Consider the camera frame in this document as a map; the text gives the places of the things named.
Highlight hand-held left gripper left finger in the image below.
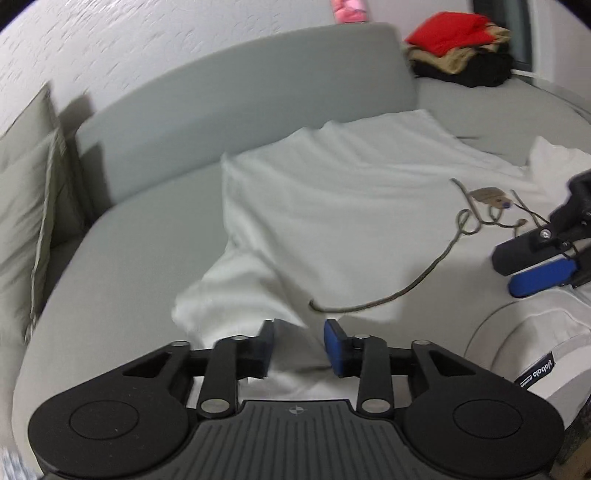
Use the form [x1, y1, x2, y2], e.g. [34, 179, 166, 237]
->
[124, 318, 278, 418]

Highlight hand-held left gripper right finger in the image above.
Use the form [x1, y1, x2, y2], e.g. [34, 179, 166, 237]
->
[323, 318, 468, 418]

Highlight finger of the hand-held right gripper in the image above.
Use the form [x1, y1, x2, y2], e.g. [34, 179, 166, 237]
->
[491, 170, 591, 278]
[507, 244, 591, 299]

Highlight light grey garment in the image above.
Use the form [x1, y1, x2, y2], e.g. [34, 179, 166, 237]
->
[172, 108, 591, 414]

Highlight beige hang tag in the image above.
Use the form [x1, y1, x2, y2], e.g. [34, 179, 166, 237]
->
[471, 186, 509, 206]

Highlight grey sofa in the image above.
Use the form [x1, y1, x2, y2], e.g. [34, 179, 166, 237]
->
[11, 23, 591, 462]

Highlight black folded garment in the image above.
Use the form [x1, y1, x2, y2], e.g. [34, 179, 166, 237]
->
[411, 53, 515, 88]

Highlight tan folded garment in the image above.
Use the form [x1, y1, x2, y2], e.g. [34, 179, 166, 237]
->
[406, 25, 512, 75]

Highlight dark window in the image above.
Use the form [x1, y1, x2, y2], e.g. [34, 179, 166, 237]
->
[473, 0, 539, 68]

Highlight red folded garment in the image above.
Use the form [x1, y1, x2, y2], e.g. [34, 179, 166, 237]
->
[405, 13, 492, 55]

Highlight small grey-green pillow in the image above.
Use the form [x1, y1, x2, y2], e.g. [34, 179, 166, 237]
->
[0, 127, 71, 340]

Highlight large grey-green pillow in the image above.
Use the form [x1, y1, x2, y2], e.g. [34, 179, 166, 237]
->
[0, 83, 61, 160]

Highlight pink wall picture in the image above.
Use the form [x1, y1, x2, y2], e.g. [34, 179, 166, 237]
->
[329, 0, 371, 24]

